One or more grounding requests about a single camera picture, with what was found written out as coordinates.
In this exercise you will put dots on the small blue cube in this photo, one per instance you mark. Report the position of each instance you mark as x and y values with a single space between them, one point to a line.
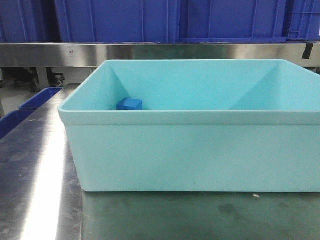
130 104

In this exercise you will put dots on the light teal plastic tub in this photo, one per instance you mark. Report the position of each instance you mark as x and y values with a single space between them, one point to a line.
206 126

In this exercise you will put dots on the blue crate upper right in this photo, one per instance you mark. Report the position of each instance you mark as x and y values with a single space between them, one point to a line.
232 21

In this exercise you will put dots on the blue crate upper middle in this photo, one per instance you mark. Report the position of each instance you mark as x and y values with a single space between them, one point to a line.
118 21

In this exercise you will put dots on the blue bin rim rear left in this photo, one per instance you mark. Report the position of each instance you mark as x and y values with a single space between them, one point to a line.
39 99

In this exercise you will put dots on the black tape strip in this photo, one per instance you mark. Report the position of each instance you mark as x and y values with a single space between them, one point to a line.
307 51

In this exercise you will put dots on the blue crate upper left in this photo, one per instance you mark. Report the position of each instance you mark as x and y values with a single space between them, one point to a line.
28 21

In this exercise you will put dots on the blue ribbed crate far right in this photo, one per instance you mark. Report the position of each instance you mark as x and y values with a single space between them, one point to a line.
302 20

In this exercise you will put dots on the stainless steel shelf rail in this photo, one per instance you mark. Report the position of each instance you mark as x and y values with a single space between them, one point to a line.
79 55

